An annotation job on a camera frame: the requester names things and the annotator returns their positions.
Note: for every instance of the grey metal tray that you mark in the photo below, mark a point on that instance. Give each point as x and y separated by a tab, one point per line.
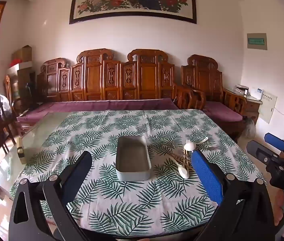
132	159

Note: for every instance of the grey fluffy duster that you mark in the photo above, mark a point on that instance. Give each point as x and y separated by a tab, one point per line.
249	129

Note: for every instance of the grey wall box green label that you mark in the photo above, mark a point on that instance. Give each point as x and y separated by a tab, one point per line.
257	41

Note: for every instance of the wooden block with black band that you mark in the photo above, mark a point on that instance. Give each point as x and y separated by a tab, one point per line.
21	152

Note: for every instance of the carved wooden sofa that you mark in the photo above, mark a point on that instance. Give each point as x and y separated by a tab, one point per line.
106	80

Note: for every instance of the white desk device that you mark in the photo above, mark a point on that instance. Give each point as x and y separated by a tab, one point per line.
241	89

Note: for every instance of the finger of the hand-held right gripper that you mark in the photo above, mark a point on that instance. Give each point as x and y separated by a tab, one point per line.
274	140
259	150

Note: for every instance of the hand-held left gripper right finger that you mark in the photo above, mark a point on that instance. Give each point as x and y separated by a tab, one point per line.
207	178

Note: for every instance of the white wall panel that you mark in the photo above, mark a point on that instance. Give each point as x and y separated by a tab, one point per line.
268	108

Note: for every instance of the brown cardboard box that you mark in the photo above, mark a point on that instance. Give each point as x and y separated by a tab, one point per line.
23	54

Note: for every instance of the purple armchair cushion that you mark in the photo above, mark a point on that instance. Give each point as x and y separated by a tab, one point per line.
223	111

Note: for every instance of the white box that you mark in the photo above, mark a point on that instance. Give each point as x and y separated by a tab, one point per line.
23	66

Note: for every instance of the white device with screen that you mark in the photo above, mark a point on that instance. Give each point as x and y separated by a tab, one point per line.
256	94

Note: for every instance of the leaf-printed tablecloth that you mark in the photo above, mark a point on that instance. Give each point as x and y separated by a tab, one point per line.
121	205

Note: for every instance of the carved wooden armchair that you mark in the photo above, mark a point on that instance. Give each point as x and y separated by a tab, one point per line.
204	80

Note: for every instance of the wooden side table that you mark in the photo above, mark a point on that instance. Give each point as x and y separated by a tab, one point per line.
252	105

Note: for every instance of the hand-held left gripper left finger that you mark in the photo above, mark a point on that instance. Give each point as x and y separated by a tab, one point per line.
79	172

